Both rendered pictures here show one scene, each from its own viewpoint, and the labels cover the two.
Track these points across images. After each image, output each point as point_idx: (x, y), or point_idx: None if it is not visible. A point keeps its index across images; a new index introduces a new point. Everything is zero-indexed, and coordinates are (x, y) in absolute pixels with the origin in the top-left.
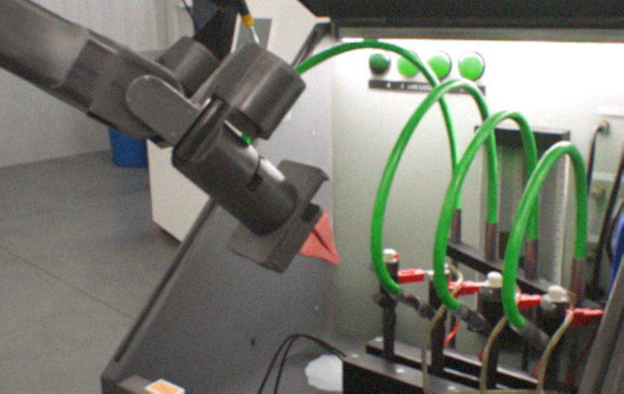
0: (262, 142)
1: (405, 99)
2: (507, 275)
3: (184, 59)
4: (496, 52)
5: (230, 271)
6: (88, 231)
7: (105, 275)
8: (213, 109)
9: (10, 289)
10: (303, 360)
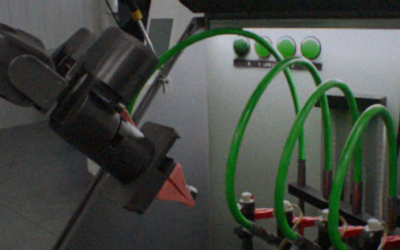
0: (150, 109)
1: (262, 74)
2: (331, 212)
3: (81, 46)
4: (329, 37)
5: (126, 210)
6: (41, 179)
7: (52, 212)
8: (81, 81)
9: None
10: None
